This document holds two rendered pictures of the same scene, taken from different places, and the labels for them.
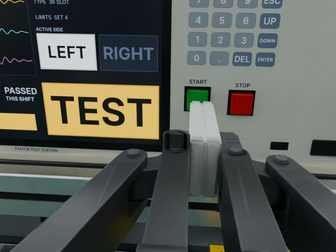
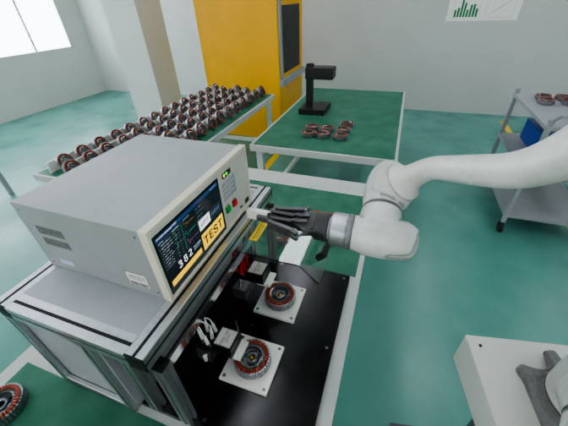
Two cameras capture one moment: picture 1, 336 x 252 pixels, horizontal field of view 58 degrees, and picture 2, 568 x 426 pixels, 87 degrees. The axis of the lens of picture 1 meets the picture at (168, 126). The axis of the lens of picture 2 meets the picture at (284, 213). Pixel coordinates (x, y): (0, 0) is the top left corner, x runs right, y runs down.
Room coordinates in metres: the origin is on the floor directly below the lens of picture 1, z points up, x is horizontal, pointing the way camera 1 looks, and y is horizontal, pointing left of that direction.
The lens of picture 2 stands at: (-0.11, 0.61, 1.67)
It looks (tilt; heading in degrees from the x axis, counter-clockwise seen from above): 36 degrees down; 287
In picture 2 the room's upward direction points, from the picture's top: 3 degrees counter-clockwise
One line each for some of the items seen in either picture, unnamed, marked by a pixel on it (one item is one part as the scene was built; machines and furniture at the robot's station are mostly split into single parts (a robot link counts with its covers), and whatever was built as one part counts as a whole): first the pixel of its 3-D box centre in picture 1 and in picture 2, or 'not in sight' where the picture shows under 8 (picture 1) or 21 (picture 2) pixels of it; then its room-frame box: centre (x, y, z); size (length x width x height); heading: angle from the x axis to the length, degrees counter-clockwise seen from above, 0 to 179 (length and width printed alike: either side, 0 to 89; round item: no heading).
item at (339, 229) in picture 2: not in sight; (340, 230); (-0.07, 0.00, 1.18); 0.09 x 0.06 x 0.09; 86
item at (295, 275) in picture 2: not in sight; (264, 330); (0.15, 0.07, 0.76); 0.64 x 0.47 x 0.02; 86
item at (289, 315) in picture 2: not in sight; (280, 300); (0.13, -0.05, 0.78); 0.15 x 0.15 x 0.01; 86
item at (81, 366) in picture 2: not in sight; (79, 361); (0.56, 0.36, 0.91); 0.28 x 0.03 x 0.32; 176
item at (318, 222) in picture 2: not in sight; (313, 224); (0.00, -0.01, 1.18); 0.09 x 0.08 x 0.07; 176
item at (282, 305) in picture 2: not in sight; (280, 295); (0.13, -0.05, 0.80); 0.11 x 0.11 x 0.04
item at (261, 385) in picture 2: not in sight; (253, 362); (0.14, 0.19, 0.78); 0.15 x 0.15 x 0.01; 86
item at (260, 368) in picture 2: not in sight; (252, 357); (0.14, 0.19, 0.80); 0.11 x 0.11 x 0.04
